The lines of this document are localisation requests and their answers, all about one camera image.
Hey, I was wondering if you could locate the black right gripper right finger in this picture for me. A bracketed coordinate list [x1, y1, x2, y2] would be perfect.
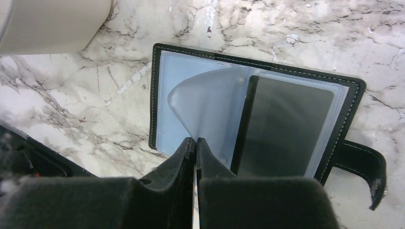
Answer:
[196, 138, 339, 229]

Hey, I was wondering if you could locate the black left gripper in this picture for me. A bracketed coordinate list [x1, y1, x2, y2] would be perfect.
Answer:
[0, 121, 95, 190]

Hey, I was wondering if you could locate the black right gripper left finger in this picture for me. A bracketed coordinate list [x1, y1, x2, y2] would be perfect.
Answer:
[0, 137, 196, 229]

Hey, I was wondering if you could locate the black leather card holder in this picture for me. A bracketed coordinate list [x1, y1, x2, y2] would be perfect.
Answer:
[149, 43, 386, 209]

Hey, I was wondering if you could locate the white oblong plastic tray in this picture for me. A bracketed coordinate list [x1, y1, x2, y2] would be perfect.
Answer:
[0, 0, 112, 55]

